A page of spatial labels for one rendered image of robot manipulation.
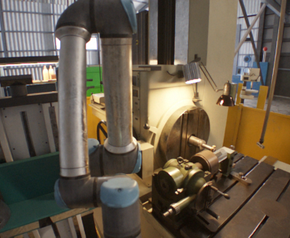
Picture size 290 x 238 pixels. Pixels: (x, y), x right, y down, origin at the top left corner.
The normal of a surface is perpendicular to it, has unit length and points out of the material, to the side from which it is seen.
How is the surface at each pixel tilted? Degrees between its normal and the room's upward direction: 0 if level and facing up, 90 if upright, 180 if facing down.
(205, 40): 90
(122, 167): 99
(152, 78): 90
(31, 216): 0
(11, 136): 90
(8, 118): 90
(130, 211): 68
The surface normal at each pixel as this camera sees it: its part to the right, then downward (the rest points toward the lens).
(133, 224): 0.68, -0.13
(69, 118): 0.15, -0.07
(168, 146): 0.58, 0.25
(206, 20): -0.81, 0.18
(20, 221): 0.00, -0.95
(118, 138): 0.02, 0.46
